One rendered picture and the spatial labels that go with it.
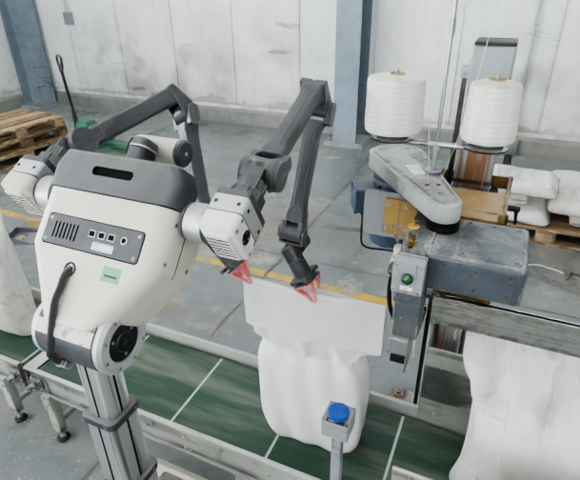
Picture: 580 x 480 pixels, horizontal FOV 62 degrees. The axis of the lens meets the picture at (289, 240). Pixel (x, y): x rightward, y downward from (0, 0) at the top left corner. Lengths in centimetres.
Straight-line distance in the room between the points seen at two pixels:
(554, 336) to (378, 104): 79
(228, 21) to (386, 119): 598
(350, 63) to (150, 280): 525
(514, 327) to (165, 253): 96
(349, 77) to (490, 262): 508
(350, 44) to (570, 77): 242
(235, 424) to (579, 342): 125
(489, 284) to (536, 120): 525
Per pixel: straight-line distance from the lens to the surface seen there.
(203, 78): 763
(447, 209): 129
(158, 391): 224
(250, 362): 229
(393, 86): 138
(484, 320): 149
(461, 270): 123
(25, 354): 266
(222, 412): 211
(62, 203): 128
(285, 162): 117
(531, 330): 150
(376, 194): 162
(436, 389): 199
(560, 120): 643
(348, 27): 610
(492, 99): 137
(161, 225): 109
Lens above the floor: 193
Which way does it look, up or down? 29 degrees down
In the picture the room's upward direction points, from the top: 1 degrees counter-clockwise
